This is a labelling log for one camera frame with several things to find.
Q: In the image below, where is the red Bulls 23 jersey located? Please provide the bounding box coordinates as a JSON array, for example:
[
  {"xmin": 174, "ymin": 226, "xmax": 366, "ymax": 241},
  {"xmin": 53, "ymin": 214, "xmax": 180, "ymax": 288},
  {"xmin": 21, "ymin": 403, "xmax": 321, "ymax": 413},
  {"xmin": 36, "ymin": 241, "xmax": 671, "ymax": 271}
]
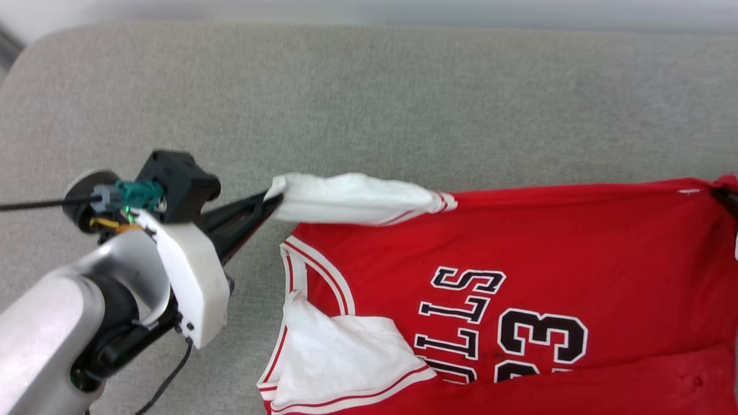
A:
[{"xmin": 257, "ymin": 172, "xmax": 738, "ymax": 415}]

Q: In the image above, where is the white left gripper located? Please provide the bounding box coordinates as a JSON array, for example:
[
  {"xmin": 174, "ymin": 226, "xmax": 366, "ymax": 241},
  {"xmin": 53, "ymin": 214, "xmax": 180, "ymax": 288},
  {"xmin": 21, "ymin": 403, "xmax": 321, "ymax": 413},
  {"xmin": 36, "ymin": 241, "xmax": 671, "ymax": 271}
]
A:
[{"xmin": 62, "ymin": 169, "xmax": 284, "ymax": 350}]

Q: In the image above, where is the teal cable plug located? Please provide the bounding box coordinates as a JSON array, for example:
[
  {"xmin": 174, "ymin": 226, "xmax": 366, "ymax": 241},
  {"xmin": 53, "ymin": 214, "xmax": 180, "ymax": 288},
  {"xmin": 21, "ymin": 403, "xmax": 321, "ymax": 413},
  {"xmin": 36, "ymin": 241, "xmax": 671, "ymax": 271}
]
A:
[{"xmin": 92, "ymin": 179, "xmax": 165, "ymax": 214}]

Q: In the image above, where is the thin black cable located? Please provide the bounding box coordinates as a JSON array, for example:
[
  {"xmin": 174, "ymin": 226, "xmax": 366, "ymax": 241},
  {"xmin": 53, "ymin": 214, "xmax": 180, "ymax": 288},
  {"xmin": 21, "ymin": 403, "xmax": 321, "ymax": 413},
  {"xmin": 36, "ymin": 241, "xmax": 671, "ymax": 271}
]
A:
[
  {"xmin": 0, "ymin": 197, "xmax": 102, "ymax": 212},
  {"xmin": 135, "ymin": 337, "xmax": 194, "ymax": 415}
]

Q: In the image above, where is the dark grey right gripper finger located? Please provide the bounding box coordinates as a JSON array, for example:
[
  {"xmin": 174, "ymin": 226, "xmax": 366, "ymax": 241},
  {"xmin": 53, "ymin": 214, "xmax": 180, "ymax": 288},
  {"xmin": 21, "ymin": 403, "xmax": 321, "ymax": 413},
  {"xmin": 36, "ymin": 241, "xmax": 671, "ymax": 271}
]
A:
[{"xmin": 712, "ymin": 187, "xmax": 738, "ymax": 220}]

